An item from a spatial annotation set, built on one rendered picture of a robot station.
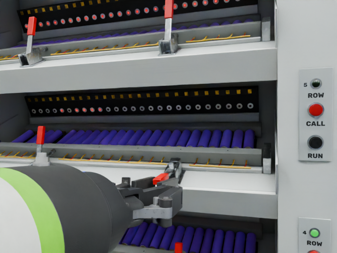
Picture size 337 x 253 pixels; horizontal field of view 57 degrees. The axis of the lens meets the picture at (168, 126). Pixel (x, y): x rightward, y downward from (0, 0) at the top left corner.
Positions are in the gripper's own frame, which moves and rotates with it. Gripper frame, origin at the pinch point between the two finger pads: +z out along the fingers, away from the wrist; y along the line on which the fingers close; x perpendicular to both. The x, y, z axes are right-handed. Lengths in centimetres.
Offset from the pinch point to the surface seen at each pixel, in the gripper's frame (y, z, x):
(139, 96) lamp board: -11.2, 18.7, 16.4
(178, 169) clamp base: 1.1, 7.0, 2.4
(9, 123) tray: -44.3, 17.5, 10.8
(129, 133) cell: -13.0, 18.1, 8.6
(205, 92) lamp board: 3.0, 18.5, 16.8
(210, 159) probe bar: 5.4, 11.6, 4.0
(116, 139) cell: -14.8, 15.8, 7.2
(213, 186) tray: 6.7, 6.9, 0.0
